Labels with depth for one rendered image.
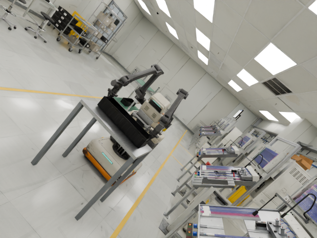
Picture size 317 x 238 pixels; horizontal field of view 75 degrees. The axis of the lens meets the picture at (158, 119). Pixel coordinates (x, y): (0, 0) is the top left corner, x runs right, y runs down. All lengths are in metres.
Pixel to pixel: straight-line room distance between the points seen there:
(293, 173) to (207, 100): 8.93
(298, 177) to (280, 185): 0.23
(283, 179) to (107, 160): 2.20
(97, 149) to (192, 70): 9.71
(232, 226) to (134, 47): 11.02
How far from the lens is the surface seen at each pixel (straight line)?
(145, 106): 2.43
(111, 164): 2.58
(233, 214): 2.16
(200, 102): 11.63
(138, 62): 12.47
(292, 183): 3.17
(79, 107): 1.93
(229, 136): 7.64
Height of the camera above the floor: 1.44
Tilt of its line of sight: 10 degrees down
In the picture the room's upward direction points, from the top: 43 degrees clockwise
